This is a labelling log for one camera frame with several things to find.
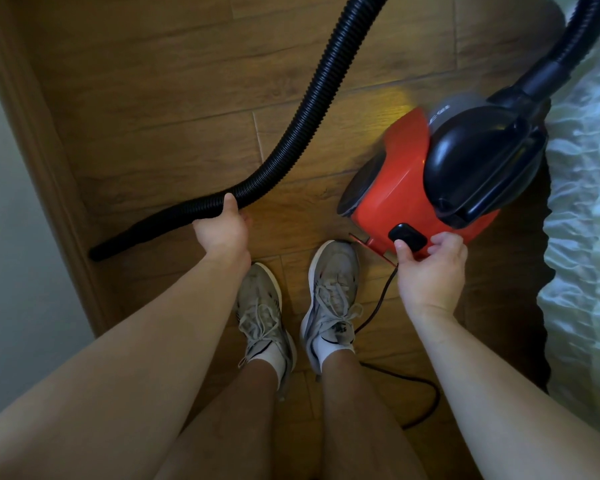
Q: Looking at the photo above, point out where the person's left white sock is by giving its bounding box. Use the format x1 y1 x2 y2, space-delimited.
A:
250 340 287 391

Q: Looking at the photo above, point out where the person's right leg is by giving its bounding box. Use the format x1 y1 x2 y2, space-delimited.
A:
319 349 429 480

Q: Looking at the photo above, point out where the person's left hand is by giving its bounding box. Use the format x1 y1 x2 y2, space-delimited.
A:
192 193 254 269

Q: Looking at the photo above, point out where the person's right hand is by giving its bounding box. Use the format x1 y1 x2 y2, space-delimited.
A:
393 232 469 316

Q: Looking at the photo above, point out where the red and black vacuum cleaner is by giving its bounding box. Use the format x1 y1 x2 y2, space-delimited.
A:
336 91 551 268

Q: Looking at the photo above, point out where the person's grey sneaker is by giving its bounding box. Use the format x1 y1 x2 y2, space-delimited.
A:
233 263 299 398
299 239 364 376

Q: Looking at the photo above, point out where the person's leg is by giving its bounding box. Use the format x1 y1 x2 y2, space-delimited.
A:
154 359 282 480
319 349 429 480

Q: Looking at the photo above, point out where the black power cord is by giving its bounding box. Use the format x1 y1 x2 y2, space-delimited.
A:
352 264 442 430

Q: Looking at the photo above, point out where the person's white sock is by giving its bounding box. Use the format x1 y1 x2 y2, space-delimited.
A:
250 340 287 391
312 334 356 374

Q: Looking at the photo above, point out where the person's right grey sneaker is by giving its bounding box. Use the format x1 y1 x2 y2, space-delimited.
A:
299 239 364 376

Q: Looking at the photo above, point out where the person's left grey sneaker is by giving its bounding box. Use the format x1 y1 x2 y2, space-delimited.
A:
233 263 299 398

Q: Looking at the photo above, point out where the person's right forearm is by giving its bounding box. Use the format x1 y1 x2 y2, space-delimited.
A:
408 306 600 480

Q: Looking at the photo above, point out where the white ruffled bed cover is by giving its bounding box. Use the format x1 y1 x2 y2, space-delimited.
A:
536 0 600 446

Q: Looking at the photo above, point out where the person's left leg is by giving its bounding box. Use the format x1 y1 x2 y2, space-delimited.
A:
154 359 282 480

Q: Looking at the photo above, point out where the person's right white sock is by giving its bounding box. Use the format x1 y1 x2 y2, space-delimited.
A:
312 334 356 374

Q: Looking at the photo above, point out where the person's left forearm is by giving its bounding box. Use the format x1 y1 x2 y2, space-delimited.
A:
0 252 253 480

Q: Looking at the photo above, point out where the black corrugated vacuum hose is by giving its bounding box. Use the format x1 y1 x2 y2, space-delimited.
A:
88 0 600 263

